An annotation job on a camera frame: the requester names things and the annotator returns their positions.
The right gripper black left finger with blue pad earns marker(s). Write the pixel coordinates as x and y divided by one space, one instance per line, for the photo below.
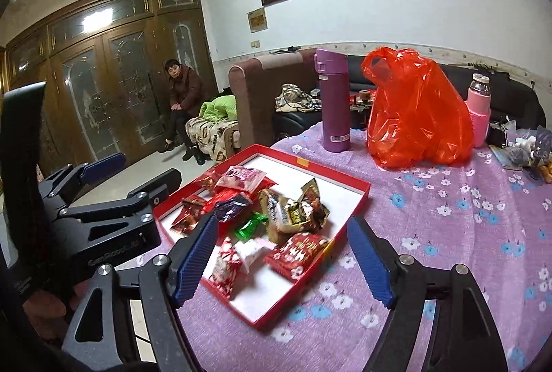
100 336

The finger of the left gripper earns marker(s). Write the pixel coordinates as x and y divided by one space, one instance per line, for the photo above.
68 181
149 195

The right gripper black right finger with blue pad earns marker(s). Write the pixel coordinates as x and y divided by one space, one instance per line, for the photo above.
464 336

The dark purple snack packet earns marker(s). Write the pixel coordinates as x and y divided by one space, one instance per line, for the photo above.
228 210

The large red snack packet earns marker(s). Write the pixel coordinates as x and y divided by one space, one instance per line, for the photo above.
225 229

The red white candy packet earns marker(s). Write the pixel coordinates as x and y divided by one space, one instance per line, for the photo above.
226 268

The green snack packet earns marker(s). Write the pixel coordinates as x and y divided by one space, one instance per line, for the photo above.
249 228

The pink white snack packet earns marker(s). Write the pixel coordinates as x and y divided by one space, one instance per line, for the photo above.
251 250

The red square snack packet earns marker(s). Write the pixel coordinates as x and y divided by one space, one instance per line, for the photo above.
293 259

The patterned blanket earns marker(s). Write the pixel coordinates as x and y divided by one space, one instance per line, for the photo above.
219 140

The white pink striped packet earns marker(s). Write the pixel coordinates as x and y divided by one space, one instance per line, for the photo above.
242 179

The brown wooden glass doors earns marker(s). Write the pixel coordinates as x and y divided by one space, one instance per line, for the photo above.
103 62

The purple floral tablecloth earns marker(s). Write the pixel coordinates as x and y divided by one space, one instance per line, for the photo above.
479 214

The seated person dark coat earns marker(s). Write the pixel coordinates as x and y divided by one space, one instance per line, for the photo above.
186 97

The green jacket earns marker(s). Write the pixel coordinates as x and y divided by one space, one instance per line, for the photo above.
221 108

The red gift box tray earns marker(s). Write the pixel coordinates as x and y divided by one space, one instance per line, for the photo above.
260 296

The gold brown snack packet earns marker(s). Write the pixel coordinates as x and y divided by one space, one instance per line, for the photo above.
287 216

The brown sofa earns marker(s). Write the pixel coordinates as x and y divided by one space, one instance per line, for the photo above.
257 82

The clutter pile on table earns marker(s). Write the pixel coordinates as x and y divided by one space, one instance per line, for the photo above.
522 150

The red plastic bag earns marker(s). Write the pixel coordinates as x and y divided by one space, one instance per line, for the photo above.
417 114

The purple thermos bottle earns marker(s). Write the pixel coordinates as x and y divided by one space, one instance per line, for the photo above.
333 78

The pink sleeved bottle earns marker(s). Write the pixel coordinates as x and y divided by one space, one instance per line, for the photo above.
478 104

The small wall calendar plaque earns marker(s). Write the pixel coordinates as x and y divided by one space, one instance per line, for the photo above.
257 20

